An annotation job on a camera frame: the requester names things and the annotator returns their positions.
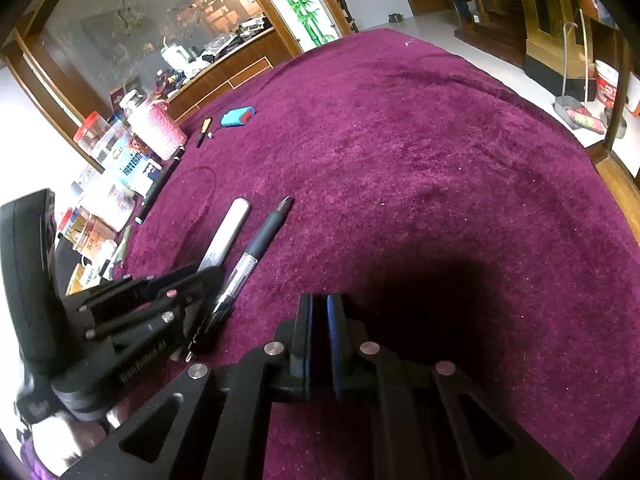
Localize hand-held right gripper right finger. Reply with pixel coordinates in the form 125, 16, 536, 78
326, 292, 576, 480

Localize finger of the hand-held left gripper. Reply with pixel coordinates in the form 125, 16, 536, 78
84, 294, 222, 357
62, 263, 226, 322

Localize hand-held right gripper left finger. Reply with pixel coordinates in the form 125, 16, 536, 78
60, 292, 314, 480

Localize grey marker with print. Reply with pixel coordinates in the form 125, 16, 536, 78
195, 197, 251, 274

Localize clear gel pen black grip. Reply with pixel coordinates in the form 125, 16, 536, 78
184, 195, 295, 364

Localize person's left forearm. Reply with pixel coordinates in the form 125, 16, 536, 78
19, 439, 58, 480

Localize person's left hand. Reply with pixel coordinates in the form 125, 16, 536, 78
17, 404, 132, 477

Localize green lighter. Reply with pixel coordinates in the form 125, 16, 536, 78
112, 224, 134, 267

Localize orange jar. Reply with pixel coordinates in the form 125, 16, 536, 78
69, 215, 119, 262

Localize white jar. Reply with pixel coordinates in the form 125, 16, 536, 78
79, 174, 137, 231

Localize black markers with teal caps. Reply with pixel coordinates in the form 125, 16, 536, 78
134, 145, 187, 225

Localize small blue white box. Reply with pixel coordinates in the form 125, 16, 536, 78
142, 157, 167, 196

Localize clear jar blue label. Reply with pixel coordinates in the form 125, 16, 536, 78
73, 111, 154, 184

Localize pink knitted bottle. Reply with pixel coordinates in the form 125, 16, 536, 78
127, 90, 187, 161

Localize blue lighter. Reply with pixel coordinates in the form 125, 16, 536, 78
221, 105, 257, 129

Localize purple velvet tablecloth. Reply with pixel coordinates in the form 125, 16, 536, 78
112, 27, 640, 480

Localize white kettle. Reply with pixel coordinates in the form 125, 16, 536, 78
160, 42, 201, 74

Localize wooden glass cabinet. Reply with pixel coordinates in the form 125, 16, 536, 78
0, 0, 342, 127

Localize bamboo painted panel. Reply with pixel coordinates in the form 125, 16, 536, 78
242, 0, 342, 54

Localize broom with dustpan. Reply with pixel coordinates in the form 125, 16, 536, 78
552, 22, 609, 136

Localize wooden staircase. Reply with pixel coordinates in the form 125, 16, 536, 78
452, 0, 532, 57

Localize red white bucket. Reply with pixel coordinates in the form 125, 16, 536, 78
592, 59, 624, 110

